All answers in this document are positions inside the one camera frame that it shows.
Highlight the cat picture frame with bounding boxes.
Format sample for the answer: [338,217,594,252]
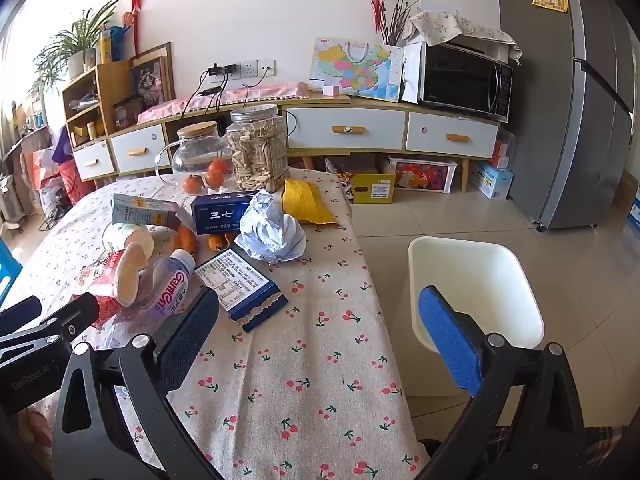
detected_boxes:
[129,42,176,112]

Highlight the blue box white label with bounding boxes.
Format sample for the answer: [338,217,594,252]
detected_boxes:
[194,248,290,334]

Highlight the colourful map board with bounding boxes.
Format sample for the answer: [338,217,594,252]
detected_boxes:
[308,37,405,104]

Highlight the red bag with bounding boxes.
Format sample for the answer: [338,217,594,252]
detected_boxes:
[57,160,97,202]

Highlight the storage box red picture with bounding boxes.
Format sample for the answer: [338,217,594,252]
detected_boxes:
[387,156,459,194]

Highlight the black microwave oven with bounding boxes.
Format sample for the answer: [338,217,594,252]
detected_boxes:
[417,42,515,124]

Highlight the white printer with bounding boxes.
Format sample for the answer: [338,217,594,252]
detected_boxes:
[470,40,514,62]

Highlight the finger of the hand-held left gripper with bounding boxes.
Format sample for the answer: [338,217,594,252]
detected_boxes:
[0,296,44,332]
[0,291,101,357]

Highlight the blue white carton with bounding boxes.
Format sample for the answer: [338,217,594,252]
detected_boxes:
[470,160,515,201]

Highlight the white plastic bin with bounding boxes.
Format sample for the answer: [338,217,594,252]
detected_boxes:
[407,236,546,399]

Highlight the pink cloth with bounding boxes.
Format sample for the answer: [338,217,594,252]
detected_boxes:
[137,81,311,125]

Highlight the yellow cardboard box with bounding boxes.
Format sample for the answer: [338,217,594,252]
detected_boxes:
[350,172,397,205]

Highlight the dry twigs bunch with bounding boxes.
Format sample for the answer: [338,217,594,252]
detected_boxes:
[382,0,427,47]

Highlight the grey refrigerator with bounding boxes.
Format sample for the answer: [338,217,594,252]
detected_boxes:
[492,0,640,232]

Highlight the plaid trousers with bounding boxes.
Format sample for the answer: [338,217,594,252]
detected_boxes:
[492,422,640,480]

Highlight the clear plastic bottle pink label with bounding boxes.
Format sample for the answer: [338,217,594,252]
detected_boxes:
[127,249,197,322]

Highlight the dark blue medicine box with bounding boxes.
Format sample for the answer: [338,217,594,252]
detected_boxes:
[191,191,259,236]

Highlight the red chili string decoration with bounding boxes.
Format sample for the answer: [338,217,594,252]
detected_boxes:
[127,0,146,57]

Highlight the plastic jar of seeds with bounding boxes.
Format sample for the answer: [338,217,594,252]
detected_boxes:
[225,104,291,194]

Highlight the yellow cloth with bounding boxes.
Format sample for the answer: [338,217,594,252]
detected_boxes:
[281,178,341,226]

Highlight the orange peel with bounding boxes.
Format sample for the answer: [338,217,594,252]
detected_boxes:
[179,225,200,255]

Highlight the glass jar wooden lid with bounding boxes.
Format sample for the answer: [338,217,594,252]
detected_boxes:
[155,121,236,196]

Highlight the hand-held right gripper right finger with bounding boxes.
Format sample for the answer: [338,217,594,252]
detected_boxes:
[418,285,589,480]

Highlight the black cable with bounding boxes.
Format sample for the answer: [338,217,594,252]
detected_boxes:
[177,67,225,117]

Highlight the potted green plant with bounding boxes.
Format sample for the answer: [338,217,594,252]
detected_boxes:
[32,0,122,81]

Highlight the white paper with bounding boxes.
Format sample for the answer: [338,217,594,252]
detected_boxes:
[234,190,307,264]

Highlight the cherry print tablecloth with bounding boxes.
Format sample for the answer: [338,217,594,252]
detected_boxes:
[0,167,432,480]

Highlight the floral cloth cover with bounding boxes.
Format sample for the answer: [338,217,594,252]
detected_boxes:
[410,10,522,67]

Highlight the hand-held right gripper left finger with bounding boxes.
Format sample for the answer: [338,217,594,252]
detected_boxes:
[51,286,226,480]

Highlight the wooden sideboard white drawers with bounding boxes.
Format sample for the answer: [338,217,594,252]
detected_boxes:
[72,91,502,194]

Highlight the wooden shelf unit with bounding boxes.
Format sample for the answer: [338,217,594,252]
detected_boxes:
[61,59,137,149]

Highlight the white paper bag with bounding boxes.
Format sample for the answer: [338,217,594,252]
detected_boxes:
[401,42,426,105]

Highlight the blue plastic stool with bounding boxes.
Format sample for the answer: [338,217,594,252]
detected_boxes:
[0,237,24,307]

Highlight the cream paper cup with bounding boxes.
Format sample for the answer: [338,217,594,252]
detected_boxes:
[116,242,151,309]

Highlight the light blue carton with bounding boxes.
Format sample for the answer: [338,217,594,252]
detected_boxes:
[111,193,182,229]

